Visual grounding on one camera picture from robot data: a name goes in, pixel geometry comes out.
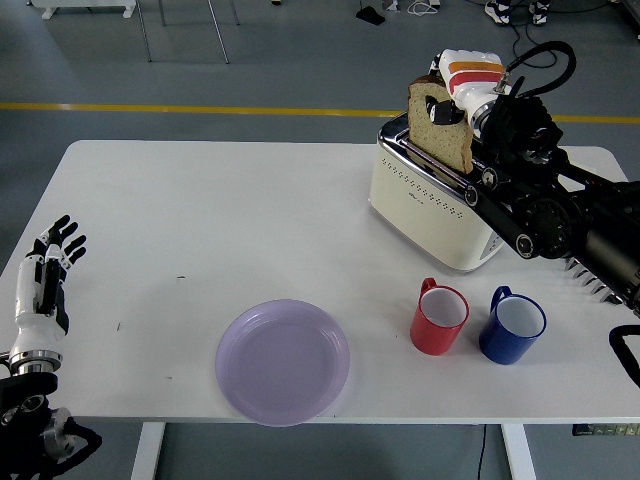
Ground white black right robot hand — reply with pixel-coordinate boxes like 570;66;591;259
424;48;506;126

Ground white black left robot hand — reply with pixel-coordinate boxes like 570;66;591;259
9;214;88;355

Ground brown bread slice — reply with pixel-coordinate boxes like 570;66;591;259
407;75;474;175

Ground purple plastic plate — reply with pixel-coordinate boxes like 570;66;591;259
215;298;352;428

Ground person's shoe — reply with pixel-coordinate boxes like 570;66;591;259
529;0;552;27
484;0;513;26

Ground black foot pedal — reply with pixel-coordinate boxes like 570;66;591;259
355;0;388;26

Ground cream chrome toaster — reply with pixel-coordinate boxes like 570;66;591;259
368;110;507;274

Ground white table leg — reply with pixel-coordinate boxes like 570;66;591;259
501;423;539;480
130;422;167;480

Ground silver metal toast rack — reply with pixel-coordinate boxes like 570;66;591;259
563;257;624;306

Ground red enamel mug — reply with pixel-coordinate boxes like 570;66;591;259
409;277;471;357

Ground blue enamel mug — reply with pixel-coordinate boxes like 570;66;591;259
478;285;548;366

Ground white floor stand base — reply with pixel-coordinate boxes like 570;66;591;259
29;0;139;21

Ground table height control panel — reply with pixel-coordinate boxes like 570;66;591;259
572;424;640;438

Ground grey metal frame legs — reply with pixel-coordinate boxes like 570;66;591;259
134;0;242;65

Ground thin black hanging cable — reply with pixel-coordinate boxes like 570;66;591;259
476;423;489;480

